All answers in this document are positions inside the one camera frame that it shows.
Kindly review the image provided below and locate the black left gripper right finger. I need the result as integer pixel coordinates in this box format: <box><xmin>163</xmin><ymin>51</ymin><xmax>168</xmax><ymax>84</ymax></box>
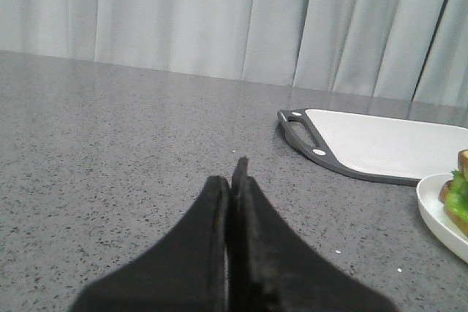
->
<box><xmin>227</xmin><ymin>157</ymin><xmax>397</xmax><ymax>311</ymax></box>

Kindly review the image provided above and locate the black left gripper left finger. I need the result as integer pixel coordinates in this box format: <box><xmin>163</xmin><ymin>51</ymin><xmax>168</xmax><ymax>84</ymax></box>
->
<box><xmin>71</xmin><ymin>176</ymin><xmax>229</xmax><ymax>311</ymax></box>

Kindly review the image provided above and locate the white curtain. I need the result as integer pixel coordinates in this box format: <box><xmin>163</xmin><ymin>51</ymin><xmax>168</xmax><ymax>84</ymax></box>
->
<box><xmin>1</xmin><ymin>0</ymin><xmax>467</xmax><ymax>107</ymax></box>

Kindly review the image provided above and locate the green lettuce leaf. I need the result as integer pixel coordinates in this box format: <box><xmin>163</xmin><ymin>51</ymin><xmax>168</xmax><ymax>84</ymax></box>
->
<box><xmin>445</xmin><ymin>170</ymin><xmax>467</xmax><ymax>221</ymax></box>

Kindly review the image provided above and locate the toasted bread slice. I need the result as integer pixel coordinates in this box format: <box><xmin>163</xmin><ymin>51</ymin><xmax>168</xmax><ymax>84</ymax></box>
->
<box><xmin>458</xmin><ymin>149</ymin><xmax>468</xmax><ymax>180</ymax></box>
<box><xmin>439</xmin><ymin>180</ymin><xmax>467</xmax><ymax>236</ymax></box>

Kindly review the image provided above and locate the white cutting board grey rim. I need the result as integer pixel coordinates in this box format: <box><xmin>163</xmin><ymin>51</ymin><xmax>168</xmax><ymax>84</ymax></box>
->
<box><xmin>277</xmin><ymin>108</ymin><xmax>467</xmax><ymax>186</ymax></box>

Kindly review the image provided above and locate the white round plate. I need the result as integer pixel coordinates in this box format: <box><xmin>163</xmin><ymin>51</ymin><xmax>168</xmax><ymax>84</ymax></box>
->
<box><xmin>416</xmin><ymin>173</ymin><xmax>468</xmax><ymax>262</ymax></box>

